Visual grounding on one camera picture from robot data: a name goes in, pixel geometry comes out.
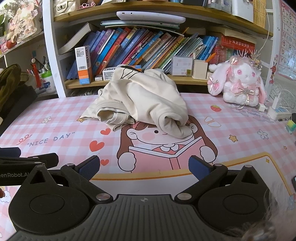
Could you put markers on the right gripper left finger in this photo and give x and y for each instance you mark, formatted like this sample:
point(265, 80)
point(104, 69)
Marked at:
point(79, 176)

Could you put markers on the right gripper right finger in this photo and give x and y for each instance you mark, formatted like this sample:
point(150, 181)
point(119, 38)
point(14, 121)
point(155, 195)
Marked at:
point(208, 176)

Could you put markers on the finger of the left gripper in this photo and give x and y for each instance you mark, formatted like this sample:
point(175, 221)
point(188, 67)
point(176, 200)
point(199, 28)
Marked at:
point(10, 152)
point(50, 160)

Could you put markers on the cream t-shirt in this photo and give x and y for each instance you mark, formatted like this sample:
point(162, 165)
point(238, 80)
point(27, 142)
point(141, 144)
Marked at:
point(149, 97)

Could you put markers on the pink checkered table mat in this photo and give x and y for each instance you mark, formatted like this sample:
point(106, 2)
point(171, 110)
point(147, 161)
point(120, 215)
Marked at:
point(142, 159)

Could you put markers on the olive green garment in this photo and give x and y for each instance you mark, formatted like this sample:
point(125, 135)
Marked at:
point(10, 78)

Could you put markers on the white green-lid pen tub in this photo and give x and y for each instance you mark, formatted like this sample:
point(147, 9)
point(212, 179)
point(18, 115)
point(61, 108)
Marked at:
point(48, 82)

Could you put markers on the white power strip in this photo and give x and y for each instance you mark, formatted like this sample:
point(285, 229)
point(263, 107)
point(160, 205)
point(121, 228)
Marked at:
point(279, 114)

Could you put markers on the pink white bunny plush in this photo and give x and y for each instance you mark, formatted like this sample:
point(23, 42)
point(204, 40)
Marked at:
point(238, 80)

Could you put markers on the lying orange white box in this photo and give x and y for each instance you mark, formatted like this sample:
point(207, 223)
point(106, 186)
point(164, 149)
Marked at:
point(107, 73)

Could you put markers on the beige pen holder box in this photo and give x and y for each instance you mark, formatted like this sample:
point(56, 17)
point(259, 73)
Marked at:
point(200, 69)

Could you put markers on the tall orange white box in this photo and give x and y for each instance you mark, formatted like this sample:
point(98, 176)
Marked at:
point(83, 63)

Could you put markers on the pastel sticky note cube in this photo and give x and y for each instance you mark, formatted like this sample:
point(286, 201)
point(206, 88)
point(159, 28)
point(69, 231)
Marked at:
point(182, 66)

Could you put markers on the flower bouquet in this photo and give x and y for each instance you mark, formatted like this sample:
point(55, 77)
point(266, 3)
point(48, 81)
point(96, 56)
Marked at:
point(20, 21)

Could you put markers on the row of colourful books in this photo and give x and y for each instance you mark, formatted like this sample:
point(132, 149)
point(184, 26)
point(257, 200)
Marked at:
point(145, 47)

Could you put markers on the white tablet on books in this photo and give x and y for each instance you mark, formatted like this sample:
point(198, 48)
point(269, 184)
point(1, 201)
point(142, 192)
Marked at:
point(150, 16)

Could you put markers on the wicker basket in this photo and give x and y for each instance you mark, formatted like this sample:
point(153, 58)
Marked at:
point(259, 12)

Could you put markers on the alphabet wall poster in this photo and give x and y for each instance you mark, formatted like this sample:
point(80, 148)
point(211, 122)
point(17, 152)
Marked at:
point(286, 63)

